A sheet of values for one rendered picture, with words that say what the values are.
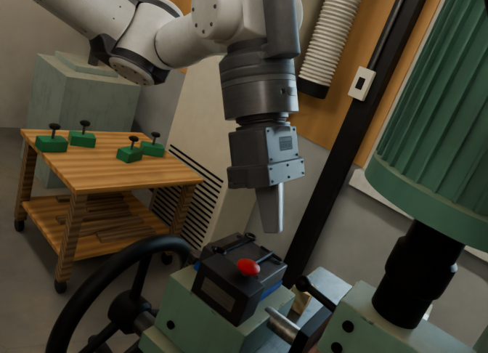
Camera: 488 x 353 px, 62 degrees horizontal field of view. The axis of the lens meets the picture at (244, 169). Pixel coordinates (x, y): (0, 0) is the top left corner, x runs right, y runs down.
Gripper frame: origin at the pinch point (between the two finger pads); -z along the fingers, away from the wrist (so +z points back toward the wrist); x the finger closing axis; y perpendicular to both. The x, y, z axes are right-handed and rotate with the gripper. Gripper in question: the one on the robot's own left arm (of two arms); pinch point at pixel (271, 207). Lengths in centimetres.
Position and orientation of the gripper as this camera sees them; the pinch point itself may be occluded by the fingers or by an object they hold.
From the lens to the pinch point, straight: 49.7
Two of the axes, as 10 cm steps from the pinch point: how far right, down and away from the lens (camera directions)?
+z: -1.1, -9.9, -0.6
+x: -5.5, 1.1, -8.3
